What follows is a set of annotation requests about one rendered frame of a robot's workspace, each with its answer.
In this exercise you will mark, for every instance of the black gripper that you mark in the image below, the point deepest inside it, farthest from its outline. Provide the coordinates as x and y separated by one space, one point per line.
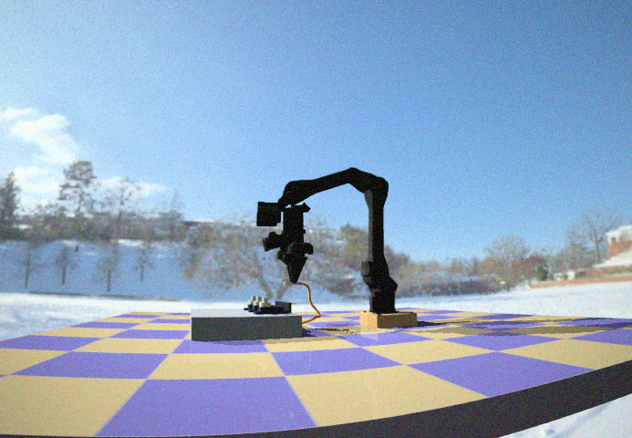
293 256

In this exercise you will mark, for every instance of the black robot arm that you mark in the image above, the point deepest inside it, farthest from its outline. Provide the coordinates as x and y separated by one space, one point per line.
375 271

